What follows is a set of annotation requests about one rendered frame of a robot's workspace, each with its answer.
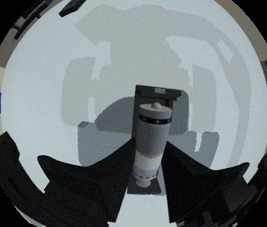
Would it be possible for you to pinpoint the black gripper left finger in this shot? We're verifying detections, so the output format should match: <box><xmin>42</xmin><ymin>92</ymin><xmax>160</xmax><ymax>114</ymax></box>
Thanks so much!
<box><xmin>37</xmin><ymin>137</ymin><xmax>136</xmax><ymax>223</ymax></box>

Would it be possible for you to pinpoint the dark grey battery holder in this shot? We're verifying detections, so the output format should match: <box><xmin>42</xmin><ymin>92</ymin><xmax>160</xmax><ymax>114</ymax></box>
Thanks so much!
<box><xmin>127</xmin><ymin>84</ymin><xmax>182</xmax><ymax>195</ymax></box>

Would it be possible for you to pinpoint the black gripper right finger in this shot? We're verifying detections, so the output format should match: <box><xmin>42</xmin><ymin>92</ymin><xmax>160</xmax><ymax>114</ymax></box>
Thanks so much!
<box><xmin>161</xmin><ymin>141</ymin><xmax>249</xmax><ymax>224</ymax></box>

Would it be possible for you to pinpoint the grey cylindrical battery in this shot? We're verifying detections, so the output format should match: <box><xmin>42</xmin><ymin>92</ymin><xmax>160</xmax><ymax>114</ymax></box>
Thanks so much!
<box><xmin>133</xmin><ymin>102</ymin><xmax>172</xmax><ymax>182</ymax></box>

